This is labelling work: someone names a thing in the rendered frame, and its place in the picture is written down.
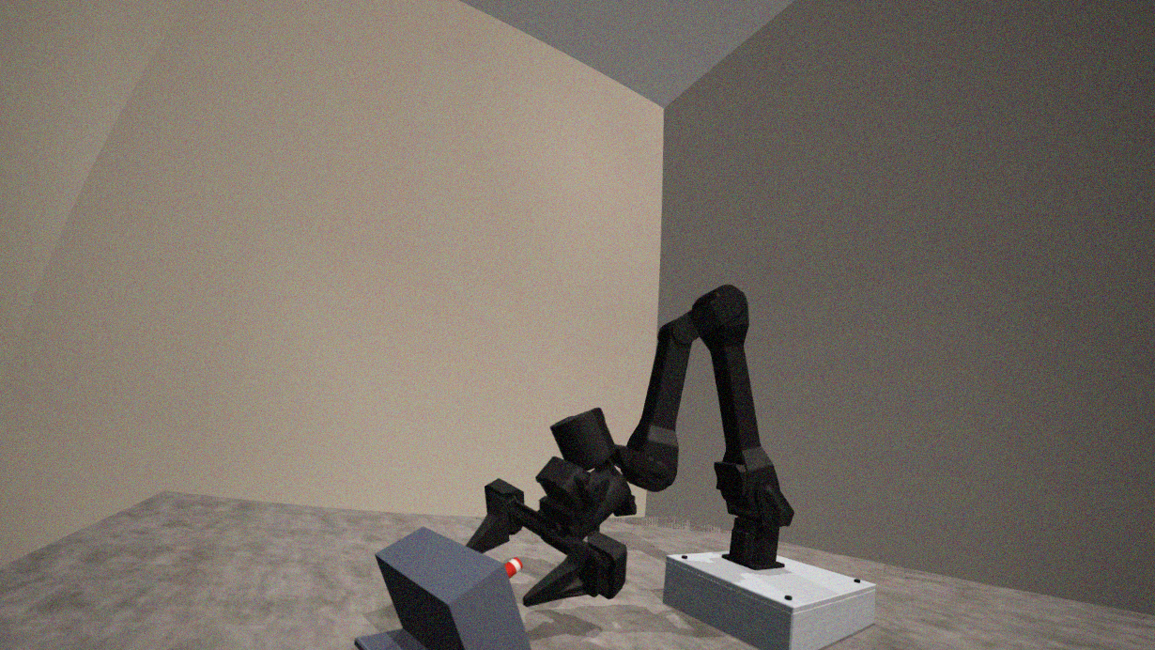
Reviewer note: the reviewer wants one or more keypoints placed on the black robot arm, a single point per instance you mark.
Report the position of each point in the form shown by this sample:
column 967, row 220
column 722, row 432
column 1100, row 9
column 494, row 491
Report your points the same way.
column 746, row 476

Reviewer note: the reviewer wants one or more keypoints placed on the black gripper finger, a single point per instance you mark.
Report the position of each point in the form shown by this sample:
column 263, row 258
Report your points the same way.
column 577, row 575
column 494, row 530

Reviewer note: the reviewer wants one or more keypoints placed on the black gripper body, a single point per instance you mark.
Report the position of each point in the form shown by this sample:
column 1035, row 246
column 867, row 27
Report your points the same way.
column 557, row 526

